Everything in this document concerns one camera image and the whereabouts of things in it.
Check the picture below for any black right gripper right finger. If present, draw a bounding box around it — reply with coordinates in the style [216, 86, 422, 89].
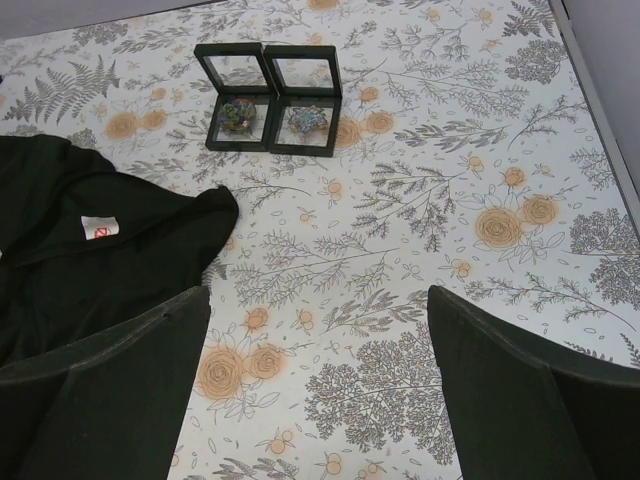
[427, 286, 639, 479]

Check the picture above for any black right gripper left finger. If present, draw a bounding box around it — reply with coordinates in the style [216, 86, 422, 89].
[1, 287, 210, 479]

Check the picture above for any black t-shirt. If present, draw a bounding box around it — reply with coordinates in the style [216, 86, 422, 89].
[1, 134, 239, 365]

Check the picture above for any round multicolour brooch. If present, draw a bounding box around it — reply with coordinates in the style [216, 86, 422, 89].
[218, 98, 257, 133]

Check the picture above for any floral tablecloth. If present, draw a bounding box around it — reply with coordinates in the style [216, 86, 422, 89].
[1, 1, 639, 479]

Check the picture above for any left black display case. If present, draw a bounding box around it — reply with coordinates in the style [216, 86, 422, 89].
[194, 42, 277, 152]

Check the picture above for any black display case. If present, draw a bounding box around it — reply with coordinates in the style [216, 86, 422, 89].
[264, 45, 343, 158]
[194, 42, 277, 152]

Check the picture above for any right black display case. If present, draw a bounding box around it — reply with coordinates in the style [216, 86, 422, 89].
[264, 45, 343, 158]

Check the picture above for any aluminium frame rail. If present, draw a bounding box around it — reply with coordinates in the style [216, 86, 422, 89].
[550, 1, 639, 208]

